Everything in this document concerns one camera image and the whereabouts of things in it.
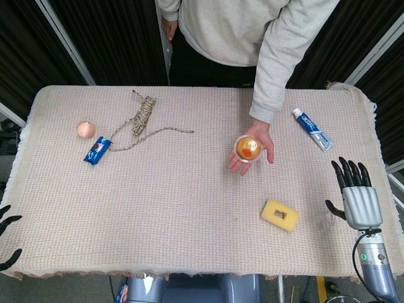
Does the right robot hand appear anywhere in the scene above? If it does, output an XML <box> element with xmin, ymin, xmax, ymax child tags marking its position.
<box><xmin>325</xmin><ymin>157</ymin><xmax>384</xmax><ymax>229</ymax></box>

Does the person's open hand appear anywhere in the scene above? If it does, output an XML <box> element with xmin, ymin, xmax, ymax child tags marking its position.
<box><xmin>228</xmin><ymin>120</ymin><xmax>275</xmax><ymax>177</ymax></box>

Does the person's hand at side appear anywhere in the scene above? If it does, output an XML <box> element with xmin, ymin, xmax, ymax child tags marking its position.
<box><xmin>160</xmin><ymin>15</ymin><xmax>179</xmax><ymax>42</ymax></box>

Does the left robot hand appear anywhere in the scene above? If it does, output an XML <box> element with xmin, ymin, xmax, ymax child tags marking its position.
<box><xmin>0</xmin><ymin>205</ymin><xmax>23</xmax><ymax>272</ymax></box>

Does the clear cup with orange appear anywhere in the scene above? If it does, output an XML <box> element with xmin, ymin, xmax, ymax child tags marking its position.
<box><xmin>234</xmin><ymin>134</ymin><xmax>263</xmax><ymax>162</ymax></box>

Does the grey sweatshirt sleeve forearm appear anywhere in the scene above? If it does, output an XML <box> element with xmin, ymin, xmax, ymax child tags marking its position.
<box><xmin>249</xmin><ymin>0</ymin><xmax>340</xmax><ymax>125</ymax></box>

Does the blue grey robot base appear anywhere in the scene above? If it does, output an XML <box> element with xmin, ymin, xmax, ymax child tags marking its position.
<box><xmin>116</xmin><ymin>273</ymin><xmax>263</xmax><ymax>303</ymax></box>

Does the person's grey sweatshirt torso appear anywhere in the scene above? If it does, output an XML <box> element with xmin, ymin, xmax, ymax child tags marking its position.
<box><xmin>154</xmin><ymin>0</ymin><xmax>278</xmax><ymax>67</ymax></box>

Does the white blue toothpaste tube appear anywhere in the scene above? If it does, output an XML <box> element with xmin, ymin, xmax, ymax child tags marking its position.
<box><xmin>292</xmin><ymin>107</ymin><xmax>335</xmax><ymax>153</ymax></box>

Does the yellow sponge with hole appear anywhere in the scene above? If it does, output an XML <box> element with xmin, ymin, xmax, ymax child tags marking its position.
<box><xmin>260</xmin><ymin>198</ymin><xmax>300</xmax><ymax>231</ymax></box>

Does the beige woven tablecloth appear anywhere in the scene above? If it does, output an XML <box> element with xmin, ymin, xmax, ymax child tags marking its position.
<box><xmin>0</xmin><ymin>80</ymin><xmax>404</xmax><ymax>282</ymax></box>

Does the blue cookie packet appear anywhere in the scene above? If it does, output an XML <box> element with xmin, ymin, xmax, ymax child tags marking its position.
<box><xmin>83</xmin><ymin>136</ymin><xmax>114</xmax><ymax>166</ymax></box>

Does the pink round ball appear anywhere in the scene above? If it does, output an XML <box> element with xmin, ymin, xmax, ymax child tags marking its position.
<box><xmin>76</xmin><ymin>121</ymin><xmax>97</xmax><ymax>139</ymax></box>

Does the braided rope bundle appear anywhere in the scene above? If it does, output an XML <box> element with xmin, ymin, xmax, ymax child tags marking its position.
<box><xmin>109</xmin><ymin>89</ymin><xmax>195</xmax><ymax>153</ymax></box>

